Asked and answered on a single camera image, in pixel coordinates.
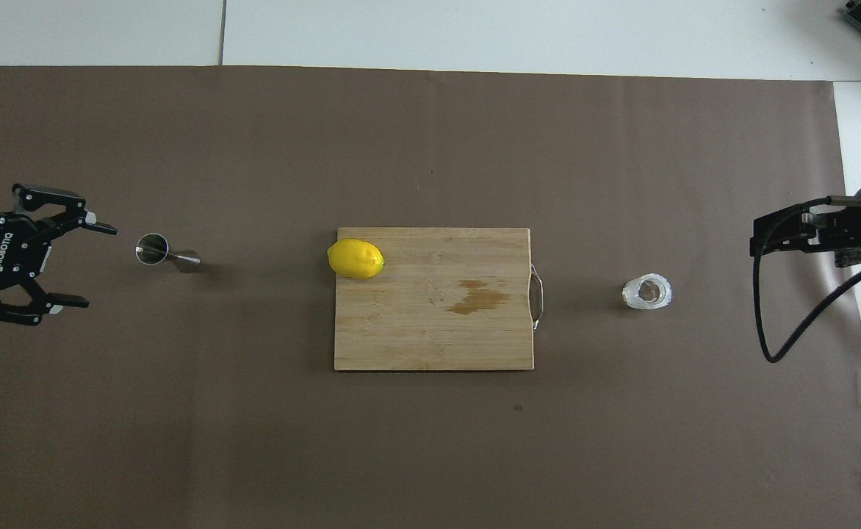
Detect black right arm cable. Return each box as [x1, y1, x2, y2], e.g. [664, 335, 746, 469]
[752, 195, 861, 364]

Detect wooden cutting board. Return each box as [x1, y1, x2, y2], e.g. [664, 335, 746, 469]
[334, 226, 545, 372]

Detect small clear glass cup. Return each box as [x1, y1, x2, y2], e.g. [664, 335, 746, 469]
[622, 273, 672, 311]

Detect steel double jigger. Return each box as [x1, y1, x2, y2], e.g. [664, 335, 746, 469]
[135, 233, 201, 274]

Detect brown paper table mat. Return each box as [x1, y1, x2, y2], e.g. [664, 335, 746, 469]
[0, 65, 861, 529]

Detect yellow lemon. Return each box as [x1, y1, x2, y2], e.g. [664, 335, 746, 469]
[327, 238, 386, 280]

